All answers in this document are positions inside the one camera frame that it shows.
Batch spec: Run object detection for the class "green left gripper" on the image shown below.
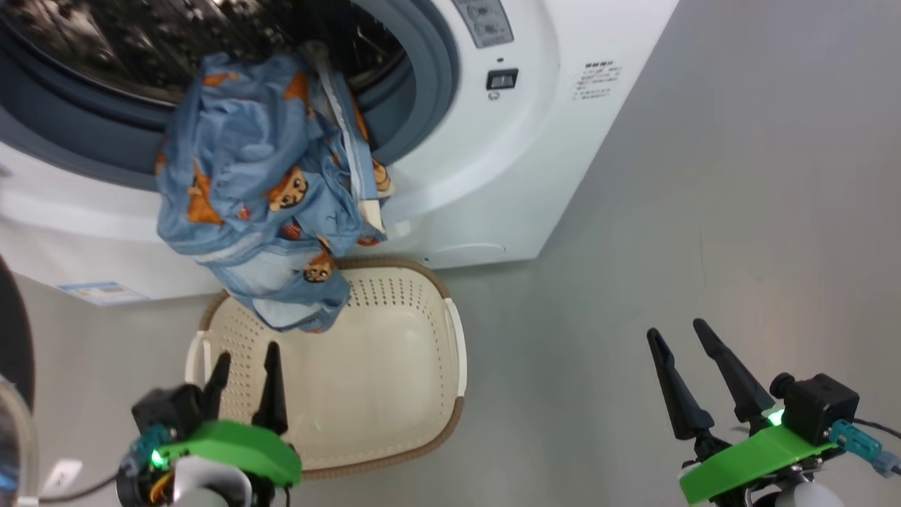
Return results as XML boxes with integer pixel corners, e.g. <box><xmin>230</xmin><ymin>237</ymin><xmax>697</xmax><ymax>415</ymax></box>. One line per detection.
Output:
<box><xmin>151</xmin><ymin>342</ymin><xmax>302</xmax><ymax>487</ymax></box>

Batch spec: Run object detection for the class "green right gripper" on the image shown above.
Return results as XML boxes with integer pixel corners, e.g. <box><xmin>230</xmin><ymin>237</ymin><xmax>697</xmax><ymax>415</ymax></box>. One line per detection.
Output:
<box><xmin>646</xmin><ymin>318</ymin><xmax>838</xmax><ymax>506</ymax></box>

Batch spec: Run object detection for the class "black round washer door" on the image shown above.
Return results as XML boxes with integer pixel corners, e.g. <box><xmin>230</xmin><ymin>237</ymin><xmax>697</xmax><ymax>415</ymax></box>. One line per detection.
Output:
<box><xmin>0</xmin><ymin>257</ymin><xmax>37</xmax><ymax>507</ymax></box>

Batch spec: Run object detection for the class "blue garment with orange print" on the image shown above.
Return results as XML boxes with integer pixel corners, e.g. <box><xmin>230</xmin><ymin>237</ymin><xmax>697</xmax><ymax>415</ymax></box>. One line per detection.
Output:
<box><xmin>155</xmin><ymin>42</ymin><xmax>395</xmax><ymax>333</ymax></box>

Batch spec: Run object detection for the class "white front-load washing machine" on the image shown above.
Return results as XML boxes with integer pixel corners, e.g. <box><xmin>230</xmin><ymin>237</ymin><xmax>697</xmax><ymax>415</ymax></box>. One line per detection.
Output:
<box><xmin>0</xmin><ymin>0</ymin><xmax>680</xmax><ymax>305</ymax></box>

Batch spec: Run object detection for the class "washing machine drum opening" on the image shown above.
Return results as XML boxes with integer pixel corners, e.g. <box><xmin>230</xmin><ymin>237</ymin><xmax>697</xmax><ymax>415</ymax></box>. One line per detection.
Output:
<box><xmin>0</xmin><ymin>0</ymin><xmax>408</xmax><ymax>106</ymax></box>

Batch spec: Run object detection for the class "cream perforated laundry basket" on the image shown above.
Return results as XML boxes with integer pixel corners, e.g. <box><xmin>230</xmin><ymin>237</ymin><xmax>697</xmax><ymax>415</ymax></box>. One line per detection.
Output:
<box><xmin>184</xmin><ymin>257</ymin><xmax>467</xmax><ymax>481</ymax></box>

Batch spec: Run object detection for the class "blue energy label sticker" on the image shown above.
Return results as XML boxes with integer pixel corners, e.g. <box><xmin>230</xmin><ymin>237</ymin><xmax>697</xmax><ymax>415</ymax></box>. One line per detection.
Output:
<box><xmin>58</xmin><ymin>282</ymin><xmax>150</xmax><ymax>306</ymax></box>

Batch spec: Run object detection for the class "round white filter cover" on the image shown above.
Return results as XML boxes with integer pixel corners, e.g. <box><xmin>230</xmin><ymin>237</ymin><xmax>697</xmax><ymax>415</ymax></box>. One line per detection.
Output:
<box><xmin>415</xmin><ymin>243</ymin><xmax>506</xmax><ymax>270</ymax></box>

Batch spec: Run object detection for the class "small printed text label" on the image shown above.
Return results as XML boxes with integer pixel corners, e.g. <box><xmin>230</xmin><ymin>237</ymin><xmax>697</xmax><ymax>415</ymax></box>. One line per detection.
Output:
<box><xmin>572</xmin><ymin>61</ymin><xmax>624</xmax><ymax>101</ymax></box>

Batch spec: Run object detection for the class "grey warning sticker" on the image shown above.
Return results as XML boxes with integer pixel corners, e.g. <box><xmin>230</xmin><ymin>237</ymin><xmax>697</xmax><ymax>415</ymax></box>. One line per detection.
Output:
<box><xmin>453</xmin><ymin>0</ymin><xmax>515</xmax><ymax>49</ymax></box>

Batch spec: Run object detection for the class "teal cable connector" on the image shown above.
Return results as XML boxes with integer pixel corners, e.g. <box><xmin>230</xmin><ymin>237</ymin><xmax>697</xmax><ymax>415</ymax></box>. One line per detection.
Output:
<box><xmin>829</xmin><ymin>419</ymin><xmax>901</xmax><ymax>474</ymax></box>
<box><xmin>120</xmin><ymin>422</ymin><xmax>171</xmax><ymax>474</ymax></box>

